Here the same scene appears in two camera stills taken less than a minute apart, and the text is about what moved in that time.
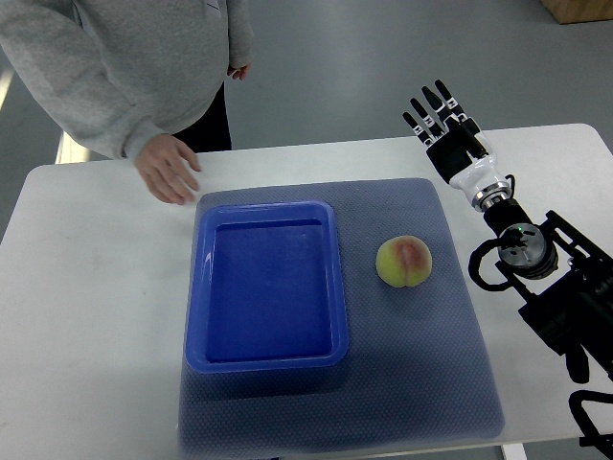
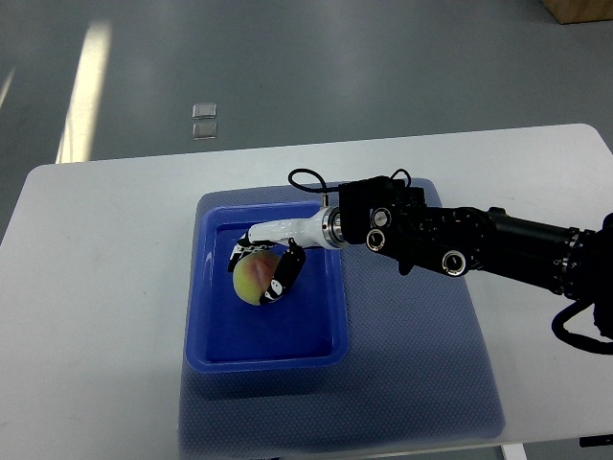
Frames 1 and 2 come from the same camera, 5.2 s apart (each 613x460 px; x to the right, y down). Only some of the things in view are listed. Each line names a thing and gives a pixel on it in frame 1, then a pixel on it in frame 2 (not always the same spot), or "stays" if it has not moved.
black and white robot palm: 477,178 -> 322,230
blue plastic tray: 265,287 stays
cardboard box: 567,11 stays
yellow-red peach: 403,261 -> 253,272
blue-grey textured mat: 418,367 stays
